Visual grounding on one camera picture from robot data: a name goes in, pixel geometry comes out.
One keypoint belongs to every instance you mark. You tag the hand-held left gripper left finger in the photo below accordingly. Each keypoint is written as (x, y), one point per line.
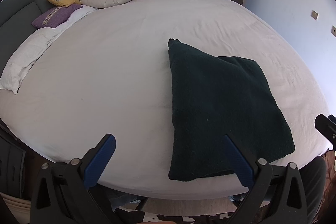
(101, 161)

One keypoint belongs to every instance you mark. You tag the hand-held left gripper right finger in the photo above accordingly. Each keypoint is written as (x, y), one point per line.
(240, 161)

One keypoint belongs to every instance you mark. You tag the purple pillow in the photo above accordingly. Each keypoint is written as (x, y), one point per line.
(55, 16)

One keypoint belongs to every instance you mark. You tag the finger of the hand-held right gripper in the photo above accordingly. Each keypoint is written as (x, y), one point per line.
(326, 125)

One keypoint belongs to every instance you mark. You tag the wall socket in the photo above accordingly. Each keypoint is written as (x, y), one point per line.
(315, 15)
(334, 31)

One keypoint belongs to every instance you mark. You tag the dark green sweater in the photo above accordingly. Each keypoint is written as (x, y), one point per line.
(223, 108)

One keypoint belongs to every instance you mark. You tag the dark grey headboard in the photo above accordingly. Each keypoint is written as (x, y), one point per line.
(21, 1)

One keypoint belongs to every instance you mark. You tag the brown white patterned cloth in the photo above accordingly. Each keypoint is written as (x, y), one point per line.
(170, 217)

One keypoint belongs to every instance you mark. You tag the dark grey nightstand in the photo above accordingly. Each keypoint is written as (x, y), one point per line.
(11, 161)

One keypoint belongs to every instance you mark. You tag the bed with white sheet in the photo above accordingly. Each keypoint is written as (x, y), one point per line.
(105, 69)

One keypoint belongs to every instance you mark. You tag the white textured pillow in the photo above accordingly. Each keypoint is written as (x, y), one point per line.
(29, 56)

